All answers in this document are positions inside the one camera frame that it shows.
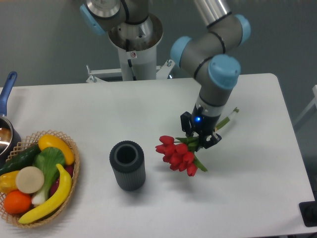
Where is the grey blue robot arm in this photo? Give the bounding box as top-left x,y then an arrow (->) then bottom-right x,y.
80,0 -> 251,150

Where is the white furniture leg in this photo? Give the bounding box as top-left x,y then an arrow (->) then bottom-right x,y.
293,85 -> 317,131

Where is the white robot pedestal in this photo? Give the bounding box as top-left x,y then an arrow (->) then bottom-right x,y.
86,13 -> 175,83

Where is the woven wicker basket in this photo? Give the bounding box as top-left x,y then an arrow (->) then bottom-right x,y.
0,130 -> 80,228

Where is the yellow squash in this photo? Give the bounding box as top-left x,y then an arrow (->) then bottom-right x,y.
38,134 -> 75,166

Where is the dark grey ribbed vase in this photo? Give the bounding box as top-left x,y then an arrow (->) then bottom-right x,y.
109,140 -> 146,191

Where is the green cucumber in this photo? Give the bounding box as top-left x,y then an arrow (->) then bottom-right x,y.
0,144 -> 41,175

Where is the green bok choy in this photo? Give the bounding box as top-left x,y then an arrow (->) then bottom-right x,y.
32,147 -> 65,206

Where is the red tulip bouquet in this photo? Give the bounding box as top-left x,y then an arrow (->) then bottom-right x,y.
156,107 -> 240,177

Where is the yellow bell pepper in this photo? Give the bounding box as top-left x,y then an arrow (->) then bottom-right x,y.
0,171 -> 19,194

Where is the orange fruit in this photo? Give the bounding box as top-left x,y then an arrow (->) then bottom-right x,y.
3,190 -> 31,214

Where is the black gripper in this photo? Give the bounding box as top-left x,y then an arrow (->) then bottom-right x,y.
180,106 -> 222,149

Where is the black device at table edge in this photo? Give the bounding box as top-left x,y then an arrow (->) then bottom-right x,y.
299,201 -> 317,227

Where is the red fruit in basket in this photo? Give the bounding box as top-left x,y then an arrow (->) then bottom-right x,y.
50,165 -> 74,197

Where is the beige round disc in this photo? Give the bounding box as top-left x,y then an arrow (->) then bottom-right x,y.
15,166 -> 45,194

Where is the blue handled saucepan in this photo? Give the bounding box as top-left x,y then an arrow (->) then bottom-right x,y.
0,71 -> 21,168

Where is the yellow banana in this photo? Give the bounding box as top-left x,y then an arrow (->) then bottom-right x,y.
18,164 -> 72,225

